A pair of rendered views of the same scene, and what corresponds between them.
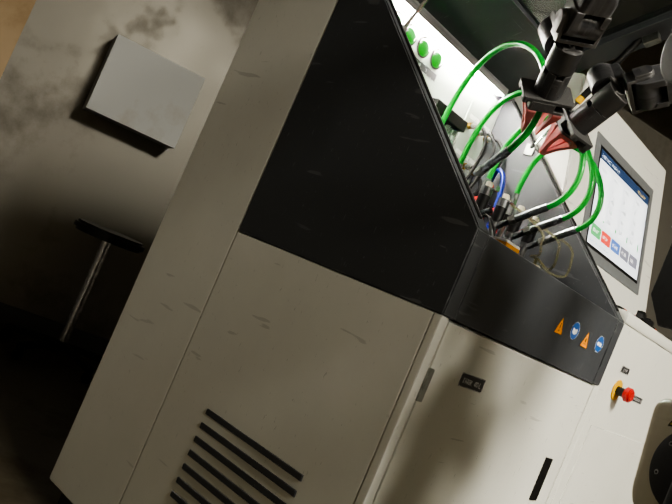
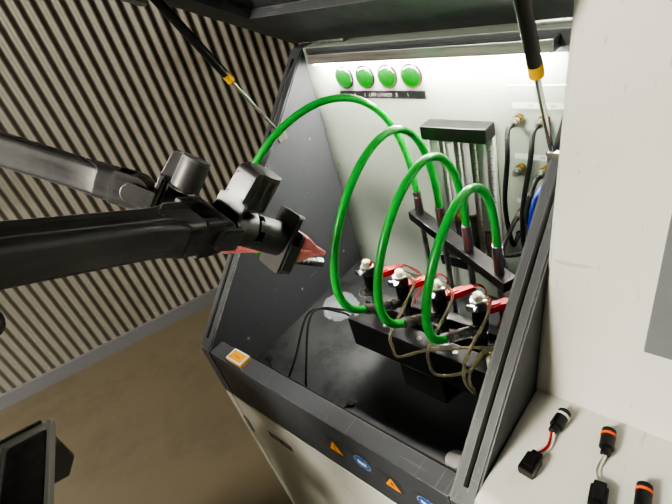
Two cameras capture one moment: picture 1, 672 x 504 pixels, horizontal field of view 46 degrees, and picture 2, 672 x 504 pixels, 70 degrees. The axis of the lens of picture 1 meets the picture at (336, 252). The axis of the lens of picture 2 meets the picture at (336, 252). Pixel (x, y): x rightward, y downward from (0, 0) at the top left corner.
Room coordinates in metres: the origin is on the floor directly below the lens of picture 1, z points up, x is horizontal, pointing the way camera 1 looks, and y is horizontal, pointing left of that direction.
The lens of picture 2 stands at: (1.79, -1.04, 1.68)
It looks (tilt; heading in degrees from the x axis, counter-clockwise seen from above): 34 degrees down; 97
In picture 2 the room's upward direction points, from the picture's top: 17 degrees counter-clockwise
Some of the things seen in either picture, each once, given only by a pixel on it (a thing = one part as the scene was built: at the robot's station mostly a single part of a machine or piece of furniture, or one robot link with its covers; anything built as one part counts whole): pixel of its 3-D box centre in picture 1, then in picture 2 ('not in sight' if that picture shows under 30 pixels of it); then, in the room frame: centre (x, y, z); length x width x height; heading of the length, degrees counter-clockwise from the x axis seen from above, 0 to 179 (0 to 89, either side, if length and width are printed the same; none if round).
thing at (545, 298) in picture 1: (539, 316); (321, 425); (1.59, -0.43, 0.87); 0.62 x 0.04 x 0.16; 137
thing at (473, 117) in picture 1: (466, 164); (540, 170); (2.10, -0.23, 1.20); 0.13 x 0.03 x 0.31; 137
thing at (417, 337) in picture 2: not in sight; (432, 353); (1.84, -0.34, 0.91); 0.34 x 0.10 x 0.15; 137
